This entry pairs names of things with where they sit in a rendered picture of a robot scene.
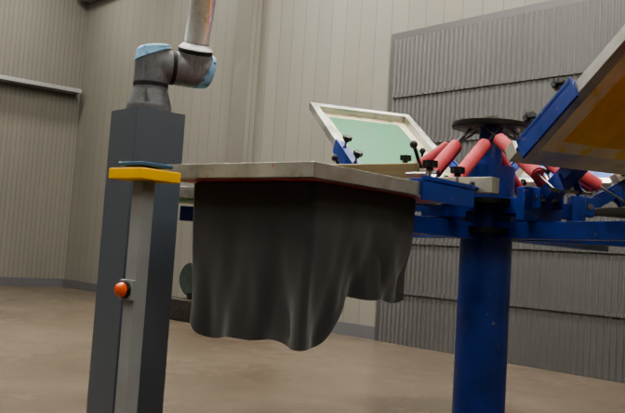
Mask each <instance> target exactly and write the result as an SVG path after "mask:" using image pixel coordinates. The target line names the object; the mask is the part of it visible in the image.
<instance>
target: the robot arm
mask: <svg viewBox="0 0 625 413"><path fill-rule="evenodd" d="M216 1H217V0H190V6H189V13H188V19H187V25H186V32H185V37H184V42H183V43H181V44H180V45H179V50H178V51H174V50H171V49H172V48H171V45H167V44H146V45H142V46H139V47H138V48H137V50H136V57H135V59H134V61H135V67H134V78H133V88H132V91H131V93H130V96H129V98H128V100H127V103H126V109H127V108H132V107H143V108H149V109H155V110H159V111H165V112H171V111H172V109H171V104H170V100H169V96H168V92H167V91H168V85H171V86H179V87H192V88H202V89H204V88H207V87H208V86H209V85H210V84H211V82H212V80H213V77H214V74H215V71H216V64H217V60H216V58H215V57H214V56H212V53H213V51H212V49H211V48H210V46H209V43H210V36H211V31H212V24H213V19H214V13H215V6H216Z"/></svg>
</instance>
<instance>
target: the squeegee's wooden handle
mask: <svg viewBox="0 0 625 413"><path fill-rule="evenodd" d="M333 166H338V167H347V168H352V169H357V170H362V171H366V172H371V173H377V174H381V175H386V176H391V177H396V178H400V179H406V174H405V173H406V172H419V164H418V163H386V164H335V165H333Z"/></svg>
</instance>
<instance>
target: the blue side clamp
mask: <svg viewBox="0 0 625 413"><path fill-rule="evenodd" d="M410 180H414V181H419V182H421V187H420V200H426V201H432V202H437V203H444V204H450V205H455V206H461V207H471V208H474V190H475V186H474V185H471V184H466V183H461V182H456V181H453V180H444V179H439V178H435V177H430V176H426V175H421V179H410Z"/></svg>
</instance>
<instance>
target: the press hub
mask: <svg viewBox="0 0 625 413"><path fill-rule="evenodd" d="M485 126H487V127H488V128H489V129H490V130H491V131H493V132H494V131H495V130H496V129H497V127H500V128H499V130H498V131H497V132H496V133H495V134H496V135H498V134H499V133H502V134H504V132H506V133H508V134H509V135H512V133H511V131H509V130H507V129H506V128H507V127H508V128H509V129H513V130H515V131H516V132H517V133H518V134H522V133H523V132H524V131H525V129H526V128H527V127H528V126H529V125H528V124H527V123H526V122H524V121H519V120H512V119H503V118H499V117H498V116H494V115H489V116H486V117H484V118H467V119H460V120H456V121H454V122H453V123H452V128H453V129H455V130H457V131H460V132H466V131H467V130H468V129H469V128H471V129H473V128H475V127H478V128H476V129H475V130H474V131H477V133H475V134H479V140H480V139H487V140H488V138H489V137H490V136H491V135H492V134H491V133H490V132H489V131H488V130H487V129H486V128H485ZM474 131H473V132H474ZM473 132H471V133H473ZM504 135H505V134H504ZM494 138H495V136H493V137H492V138H491V139H490V143H491V148H490V149H489V150H488V152H487V153H486V154H485V156H484V157H483V158H482V159H481V160H480V162H479V163H478V164H477V165H476V167H475V168H474V169H473V170H472V172H471V173H470V174H469V175H468V177H494V178H498V179H499V194H475V195H474V203H475V204H480V205H483V213H482V214H481V213H466V218H461V221H465V222H471V223H478V224H482V227H479V226H469V232H470V233H481V234H482V239H481V240H472V239H461V238H460V244H459V281H458V301H457V320H456V339H455V358H454V378H453V396H452V413H505V399H506V378H507V356H508V335H509V313H510V292H511V270H512V239H496V238H493V234H508V233H509V228H496V227H494V222H513V215H498V214H494V210H495V206H497V205H509V204H510V200H511V199H510V198H509V197H514V186H515V168H514V167H509V166H502V165H501V155H502V150H501V149H500V148H499V147H498V146H497V145H496V144H494V141H493V140H494Z"/></svg>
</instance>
